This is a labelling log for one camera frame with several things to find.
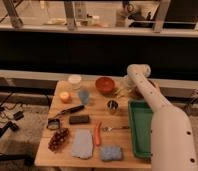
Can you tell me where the yellow banana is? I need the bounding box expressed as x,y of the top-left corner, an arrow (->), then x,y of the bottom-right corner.
113,86 -> 130,99

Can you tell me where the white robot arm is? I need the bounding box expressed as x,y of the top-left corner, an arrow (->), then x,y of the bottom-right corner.
127,64 -> 198,171

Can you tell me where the purple bowl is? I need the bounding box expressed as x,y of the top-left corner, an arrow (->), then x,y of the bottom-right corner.
134,80 -> 160,99

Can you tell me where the orange-red bowl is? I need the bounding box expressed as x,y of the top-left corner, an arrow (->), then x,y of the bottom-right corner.
95,77 -> 115,95

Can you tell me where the metal cup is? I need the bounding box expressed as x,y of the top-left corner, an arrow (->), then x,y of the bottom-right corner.
107,100 -> 119,115

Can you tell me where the green plastic tray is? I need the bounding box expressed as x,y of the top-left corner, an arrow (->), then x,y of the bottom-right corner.
128,101 -> 153,159

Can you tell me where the blue plastic cup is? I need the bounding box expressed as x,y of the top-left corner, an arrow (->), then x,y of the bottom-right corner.
78,90 -> 89,105

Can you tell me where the metal fork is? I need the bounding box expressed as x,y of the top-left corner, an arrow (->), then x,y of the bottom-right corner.
101,126 -> 130,132

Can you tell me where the white lidded container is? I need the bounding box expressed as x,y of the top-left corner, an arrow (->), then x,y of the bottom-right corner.
68,74 -> 82,90

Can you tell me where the orange carrot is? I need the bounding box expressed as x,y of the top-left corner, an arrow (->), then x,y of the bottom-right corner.
94,122 -> 101,147

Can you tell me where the orange fruit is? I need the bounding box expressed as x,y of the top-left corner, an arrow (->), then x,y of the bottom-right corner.
59,91 -> 72,103

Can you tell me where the black rectangular block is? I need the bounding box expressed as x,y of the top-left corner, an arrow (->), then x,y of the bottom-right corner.
69,115 -> 90,124

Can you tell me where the blue sponge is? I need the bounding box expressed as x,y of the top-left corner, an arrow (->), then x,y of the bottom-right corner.
100,145 -> 122,162

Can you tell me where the grey-blue cloth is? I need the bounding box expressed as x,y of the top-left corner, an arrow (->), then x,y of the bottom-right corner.
72,129 -> 93,159

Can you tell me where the small round black tin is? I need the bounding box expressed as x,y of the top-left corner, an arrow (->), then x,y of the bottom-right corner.
47,119 -> 60,130

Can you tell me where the bunch of dark grapes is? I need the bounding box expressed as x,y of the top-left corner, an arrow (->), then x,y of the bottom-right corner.
48,128 -> 69,152

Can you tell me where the black handled knife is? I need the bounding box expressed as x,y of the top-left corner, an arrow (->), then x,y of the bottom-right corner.
53,105 -> 85,118

